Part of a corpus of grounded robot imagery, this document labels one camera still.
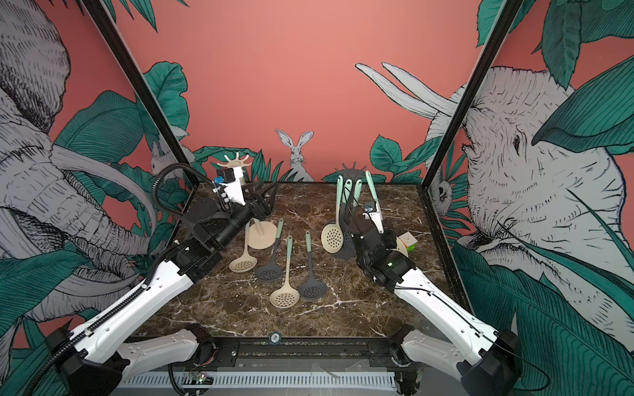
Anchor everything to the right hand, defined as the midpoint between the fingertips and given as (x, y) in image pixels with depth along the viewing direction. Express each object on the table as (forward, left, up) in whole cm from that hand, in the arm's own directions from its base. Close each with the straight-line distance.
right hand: (381, 218), depth 75 cm
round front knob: (-29, +33, -26) cm, 51 cm away
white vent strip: (-39, +27, -26) cm, 55 cm away
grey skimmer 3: (+1, +9, -11) cm, 14 cm away
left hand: (-1, +31, +17) cm, 35 cm away
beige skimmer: (-3, +47, -25) cm, 53 cm away
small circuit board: (-39, +53, -26) cm, 71 cm away
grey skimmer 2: (-13, +22, -25) cm, 36 cm away
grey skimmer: (-6, +38, -25) cm, 45 cm away
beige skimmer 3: (0, +15, -13) cm, 20 cm away
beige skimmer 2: (-16, +30, -24) cm, 42 cm away
